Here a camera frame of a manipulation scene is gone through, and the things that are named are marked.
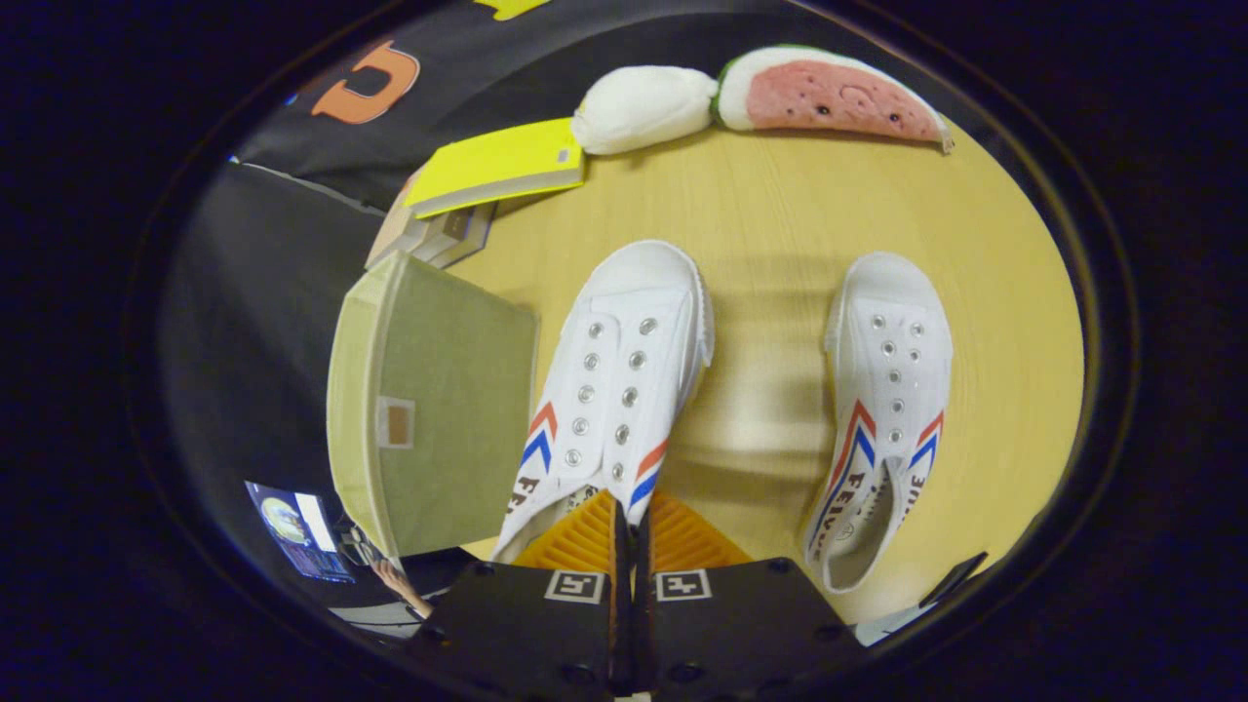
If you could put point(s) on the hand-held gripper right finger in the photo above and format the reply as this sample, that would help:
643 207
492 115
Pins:
741 624

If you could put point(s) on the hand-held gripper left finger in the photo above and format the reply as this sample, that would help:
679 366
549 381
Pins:
517 624

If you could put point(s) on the grey-green fabric storage box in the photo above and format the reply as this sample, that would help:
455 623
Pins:
458 409

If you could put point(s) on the white shoe striped sides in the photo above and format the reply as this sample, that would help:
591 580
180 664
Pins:
624 361
892 361

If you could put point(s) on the black table edge clamp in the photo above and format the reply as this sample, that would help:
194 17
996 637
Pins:
955 578

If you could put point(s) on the blue lit screen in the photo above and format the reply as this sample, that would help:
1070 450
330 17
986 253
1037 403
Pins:
297 531

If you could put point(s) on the brown cover book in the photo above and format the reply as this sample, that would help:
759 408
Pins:
444 234

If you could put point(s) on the black backdrop cloth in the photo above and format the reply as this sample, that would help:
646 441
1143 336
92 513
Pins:
253 322

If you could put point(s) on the yellow cover book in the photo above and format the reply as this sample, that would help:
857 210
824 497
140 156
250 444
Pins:
497 161

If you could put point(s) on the white plush toy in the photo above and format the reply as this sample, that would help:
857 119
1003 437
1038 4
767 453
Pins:
643 107

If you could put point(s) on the watermelon slice plush toy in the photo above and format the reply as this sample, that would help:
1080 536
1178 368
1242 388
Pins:
829 97

